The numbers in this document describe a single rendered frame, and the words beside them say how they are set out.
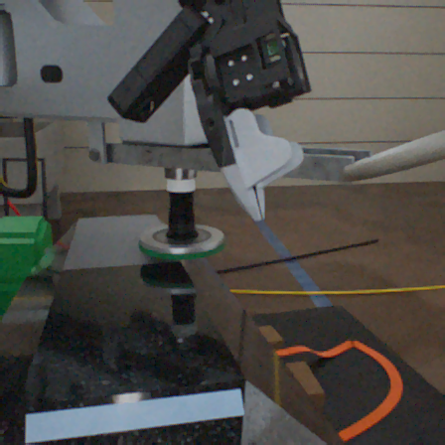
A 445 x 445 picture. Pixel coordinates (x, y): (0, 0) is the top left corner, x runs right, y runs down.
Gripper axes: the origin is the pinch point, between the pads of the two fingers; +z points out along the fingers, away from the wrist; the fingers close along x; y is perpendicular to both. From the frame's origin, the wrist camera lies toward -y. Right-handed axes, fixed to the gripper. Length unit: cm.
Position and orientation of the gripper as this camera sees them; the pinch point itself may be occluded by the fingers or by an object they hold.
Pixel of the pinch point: (247, 208)
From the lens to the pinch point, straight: 46.5
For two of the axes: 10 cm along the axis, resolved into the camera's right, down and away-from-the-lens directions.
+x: 4.0, -0.6, 9.2
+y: 8.9, -2.3, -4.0
